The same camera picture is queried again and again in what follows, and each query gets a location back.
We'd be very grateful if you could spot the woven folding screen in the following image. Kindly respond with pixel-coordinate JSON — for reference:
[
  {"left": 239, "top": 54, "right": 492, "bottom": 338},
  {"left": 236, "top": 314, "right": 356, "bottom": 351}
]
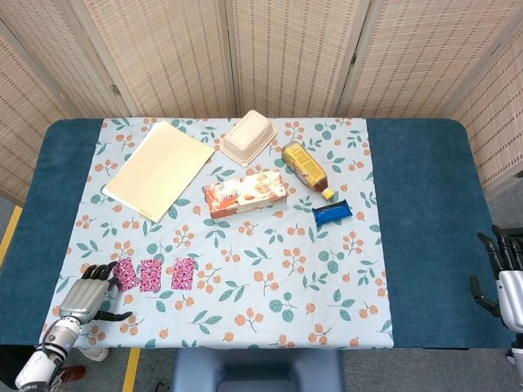
[{"left": 0, "top": 0, "right": 523, "bottom": 205}]

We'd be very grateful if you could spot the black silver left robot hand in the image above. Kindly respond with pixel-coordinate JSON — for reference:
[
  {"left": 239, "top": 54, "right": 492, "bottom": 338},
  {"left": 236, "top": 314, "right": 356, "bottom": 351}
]
[{"left": 59, "top": 261, "right": 134, "bottom": 326}]

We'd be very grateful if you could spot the pink patterned packet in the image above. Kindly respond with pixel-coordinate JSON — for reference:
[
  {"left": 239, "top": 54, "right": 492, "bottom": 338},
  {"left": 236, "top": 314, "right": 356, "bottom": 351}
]
[
  {"left": 139, "top": 258, "right": 163, "bottom": 293},
  {"left": 170, "top": 256, "right": 196, "bottom": 292},
  {"left": 110, "top": 257, "right": 139, "bottom": 292}
]

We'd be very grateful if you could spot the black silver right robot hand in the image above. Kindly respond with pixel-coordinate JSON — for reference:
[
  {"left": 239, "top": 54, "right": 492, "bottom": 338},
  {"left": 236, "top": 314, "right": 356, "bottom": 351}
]
[{"left": 468, "top": 224, "right": 523, "bottom": 332}]

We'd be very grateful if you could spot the beige plastic container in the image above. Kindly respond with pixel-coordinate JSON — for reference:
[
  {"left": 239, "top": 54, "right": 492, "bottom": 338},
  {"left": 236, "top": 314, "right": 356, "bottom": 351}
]
[{"left": 219, "top": 109, "right": 279, "bottom": 167}]

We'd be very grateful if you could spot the teal table cover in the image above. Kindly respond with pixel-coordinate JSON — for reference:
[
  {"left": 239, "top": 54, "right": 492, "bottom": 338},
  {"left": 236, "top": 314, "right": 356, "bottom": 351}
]
[{"left": 0, "top": 117, "right": 514, "bottom": 350}]

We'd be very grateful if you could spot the fruit leaf print tablecloth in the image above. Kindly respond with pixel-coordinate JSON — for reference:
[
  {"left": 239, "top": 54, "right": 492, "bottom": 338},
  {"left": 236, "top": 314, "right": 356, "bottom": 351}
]
[{"left": 38, "top": 117, "right": 394, "bottom": 350}]

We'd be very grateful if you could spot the cream manila paper folder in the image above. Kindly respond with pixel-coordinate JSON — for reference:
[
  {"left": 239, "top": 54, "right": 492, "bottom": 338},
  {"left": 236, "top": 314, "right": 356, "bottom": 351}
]
[{"left": 101, "top": 120, "right": 217, "bottom": 225}]

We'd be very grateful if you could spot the orange white biscuit box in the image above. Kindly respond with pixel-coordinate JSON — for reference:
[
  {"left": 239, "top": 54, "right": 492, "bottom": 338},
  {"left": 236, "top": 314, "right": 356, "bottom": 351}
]
[{"left": 203, "top": 170, "right": 289, "bottom": 221}]

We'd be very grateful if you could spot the white shoe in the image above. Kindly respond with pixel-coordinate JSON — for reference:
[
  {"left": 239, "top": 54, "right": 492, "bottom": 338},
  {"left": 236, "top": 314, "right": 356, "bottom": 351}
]
[{"left": 81, "top": 345, "right": 110, "bottom": 363}]

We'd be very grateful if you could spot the blue robot torso cover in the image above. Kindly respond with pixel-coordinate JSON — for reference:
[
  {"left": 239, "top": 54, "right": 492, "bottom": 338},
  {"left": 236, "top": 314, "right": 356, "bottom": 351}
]
[{"left": 170, "top": 349, "right": 344, "bottom": 392}]

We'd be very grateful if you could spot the yellow floor tape strip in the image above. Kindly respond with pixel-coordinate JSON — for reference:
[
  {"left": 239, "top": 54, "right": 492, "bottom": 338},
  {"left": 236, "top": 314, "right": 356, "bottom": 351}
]
[
  {"left": 122, "top": 348, "right": 142, "bottom": 392},
  {"left": 0, "top": 205, "right": 24, "bottom": 269}
]

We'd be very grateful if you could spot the blue snack packet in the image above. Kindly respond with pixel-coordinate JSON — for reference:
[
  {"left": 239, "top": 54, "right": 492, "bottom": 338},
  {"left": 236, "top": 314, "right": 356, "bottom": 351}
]
[{"left": 311, "top": 198, "right": 353, "bottom": 227}]

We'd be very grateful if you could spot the yellow label tea bottle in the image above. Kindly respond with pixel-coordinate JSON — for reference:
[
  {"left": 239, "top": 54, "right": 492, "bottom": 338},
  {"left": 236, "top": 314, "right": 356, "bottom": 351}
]
[{"left": 280, "top": 140, "right": 337, "bottom": 201}]

